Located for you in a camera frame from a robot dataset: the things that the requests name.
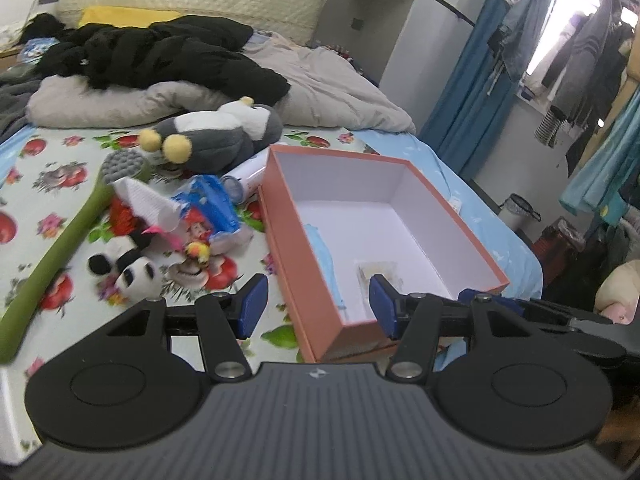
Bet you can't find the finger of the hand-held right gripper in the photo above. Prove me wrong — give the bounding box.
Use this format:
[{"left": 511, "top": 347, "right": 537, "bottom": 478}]
[{"left": 457, "top": 287, "right": 616, "bottom": 326}]

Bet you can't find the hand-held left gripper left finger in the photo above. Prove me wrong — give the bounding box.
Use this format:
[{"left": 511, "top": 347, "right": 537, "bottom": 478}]
[{"left": 102, "top": 274, "right": 271, "bottom": 383}]

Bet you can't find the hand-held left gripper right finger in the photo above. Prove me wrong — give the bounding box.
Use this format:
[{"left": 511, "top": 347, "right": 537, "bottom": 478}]
[{"left": 369, "top": 274, "right": 532, "bottom": 383}]

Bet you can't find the pink cardboard box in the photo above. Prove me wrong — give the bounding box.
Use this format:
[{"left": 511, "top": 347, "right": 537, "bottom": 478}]
[{"left": 257, "top": 144, "right": 511, "bottom": 363}]

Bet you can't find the blue tissue packet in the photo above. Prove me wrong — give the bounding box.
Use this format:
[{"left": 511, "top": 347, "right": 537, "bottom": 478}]
[{"left": 172, "top": 175, "right": 253, "bottom": 251}]

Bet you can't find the pink ribbon toy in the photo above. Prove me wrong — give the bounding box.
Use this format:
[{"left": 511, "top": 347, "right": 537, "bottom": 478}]
[{"left": 142, "top": 225, "right": 186, "bottom": 251}]

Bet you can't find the panda plush toy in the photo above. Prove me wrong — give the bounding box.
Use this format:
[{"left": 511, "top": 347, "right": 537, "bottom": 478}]
[{"left": 87, "top": 234, "right": 163, "bottom": 306}]

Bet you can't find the white cloth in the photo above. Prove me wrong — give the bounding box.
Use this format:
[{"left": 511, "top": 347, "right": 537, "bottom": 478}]
[
  {"left": 0, "top": 22, "right": 26, "bottom": 51},
  {"left": 115, "top": 176, "right": 183, "bottom": 233}
]

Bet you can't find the small clear plastic packet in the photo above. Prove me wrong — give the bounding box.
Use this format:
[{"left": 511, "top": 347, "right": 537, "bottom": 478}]
[{"left": 355, "top": 259, "right": 401, "bottom": 291}]

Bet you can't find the cream plush toy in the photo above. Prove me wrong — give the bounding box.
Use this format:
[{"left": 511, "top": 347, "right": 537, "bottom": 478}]
[{"left": 594, "top": 259, "right": 640, "bottom": 326}]

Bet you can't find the red bin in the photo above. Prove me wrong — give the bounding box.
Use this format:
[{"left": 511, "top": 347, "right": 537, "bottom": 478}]
[{"left": 531, "top": 217, "right": 586, "bottom": 271}]

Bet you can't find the blue face mask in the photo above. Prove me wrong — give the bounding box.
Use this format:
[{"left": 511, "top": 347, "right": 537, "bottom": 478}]
[{"left": 305, "top": 224, "right": 348, "bottom": 311}]

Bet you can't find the small doll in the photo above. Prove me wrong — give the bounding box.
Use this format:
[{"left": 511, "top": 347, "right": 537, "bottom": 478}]
[{"left": 182, "top": 220, "right": 226, "bottom": 266}]

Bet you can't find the trash bin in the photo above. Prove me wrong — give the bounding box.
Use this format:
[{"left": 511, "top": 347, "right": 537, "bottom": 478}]
[{"left": 499, "top": 192, "right": 542, "bottom": 233}]

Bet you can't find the white bottle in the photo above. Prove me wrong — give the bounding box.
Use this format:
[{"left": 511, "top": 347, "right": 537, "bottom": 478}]
[{"left": 220, "top": 146, "right": 288, "bottom": 203}]

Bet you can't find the hanging teal garment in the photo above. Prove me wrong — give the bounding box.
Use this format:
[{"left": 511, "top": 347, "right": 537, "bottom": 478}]
[{"left": 559, "top": 85, "right": 640, "bottom": 216}]

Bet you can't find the grey penguin plush toy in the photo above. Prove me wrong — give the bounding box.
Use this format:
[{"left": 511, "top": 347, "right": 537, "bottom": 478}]
[{"left": 137, "top": 96, "right": 285, "bottom": 173}]

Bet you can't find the striped cloth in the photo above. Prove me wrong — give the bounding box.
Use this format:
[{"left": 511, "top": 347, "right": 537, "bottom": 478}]
[{"left": 534, "top": 106, "right": 568, "bottom": 148}]

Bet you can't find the green massage brush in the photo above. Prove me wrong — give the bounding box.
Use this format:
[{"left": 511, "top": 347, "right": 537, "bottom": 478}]
[{"left": 0, "top": 151, "right": 161, "bottom": 363}]

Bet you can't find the beige duvet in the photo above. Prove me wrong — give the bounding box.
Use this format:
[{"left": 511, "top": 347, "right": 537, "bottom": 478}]
[{"left": 25, "top": 30, "right": 417, "bottom": 133}]

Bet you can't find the hanging black coat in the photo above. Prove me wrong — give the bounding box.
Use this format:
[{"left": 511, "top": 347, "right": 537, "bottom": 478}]
[{"left": 565, "top": 20, "right": 638, "bottom": 176}]

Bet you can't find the blue curtain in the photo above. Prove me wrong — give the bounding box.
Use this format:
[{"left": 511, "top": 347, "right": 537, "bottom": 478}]
[{"left": 420, "top": 0, "right": 538, "bottom": 176}]

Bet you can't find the fruit print bed sheet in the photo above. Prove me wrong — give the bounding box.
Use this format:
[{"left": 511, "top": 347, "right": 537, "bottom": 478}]
[{"left": 0, "top": 127, "right": 381, "bottom": 451}]

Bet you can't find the row of small bottles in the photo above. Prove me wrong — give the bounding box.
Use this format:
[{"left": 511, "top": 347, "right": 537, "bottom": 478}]
[{"left": 327, "top": 45, "right": 373, "bottom": 78}]

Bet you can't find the hanging grey coat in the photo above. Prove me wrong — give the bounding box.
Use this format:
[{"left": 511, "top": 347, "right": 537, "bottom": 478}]
[{"left": 542, "top": 0, "right": 618, "bottom": 121}]

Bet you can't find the black jacket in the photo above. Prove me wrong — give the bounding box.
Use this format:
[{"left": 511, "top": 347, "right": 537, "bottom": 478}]
[{"left": 32, "top": 14, "right": 292, "bottom": 106}]

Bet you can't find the light blue cloth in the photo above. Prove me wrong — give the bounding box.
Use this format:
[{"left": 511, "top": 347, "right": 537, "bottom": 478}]
[{"left": 245, "top": 30, "right": 281, "bottom": 52}]

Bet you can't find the hanging denim jacket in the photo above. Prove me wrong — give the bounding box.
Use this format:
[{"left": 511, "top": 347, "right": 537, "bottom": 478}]
[{"left": 487, "top": 0, "right": 556, "bottom": 83}]

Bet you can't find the grey cabinet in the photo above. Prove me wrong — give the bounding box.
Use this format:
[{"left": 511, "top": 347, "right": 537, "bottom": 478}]
[{"left": 312, "top": 0, "right": 481, "bottom": 91}]

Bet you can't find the grey blanket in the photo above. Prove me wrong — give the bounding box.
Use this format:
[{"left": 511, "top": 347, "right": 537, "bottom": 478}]
[{"left": 0, "top": 65, "right": 51, "bottom": 143}]

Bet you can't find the yellow pillow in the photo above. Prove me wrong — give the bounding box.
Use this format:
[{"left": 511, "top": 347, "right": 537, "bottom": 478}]
[{"left": 77, "top": 6, "right": 181, "bottom": 28}]

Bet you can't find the blue printed packet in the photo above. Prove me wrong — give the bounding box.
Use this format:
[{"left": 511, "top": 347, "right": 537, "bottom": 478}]
[{"left": 22, "top": 40, "right": 58, "bottom": 61}]

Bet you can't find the small black cloth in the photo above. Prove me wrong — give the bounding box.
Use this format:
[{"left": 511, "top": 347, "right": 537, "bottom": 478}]
[{"left": 20, "top": 14, "right": 66, "bottom": 43}]

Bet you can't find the crumpled white cloth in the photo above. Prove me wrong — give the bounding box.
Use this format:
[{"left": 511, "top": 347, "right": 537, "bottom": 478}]
[{"left": 0, "top": 22, "right": 26, "bottom": 51}]

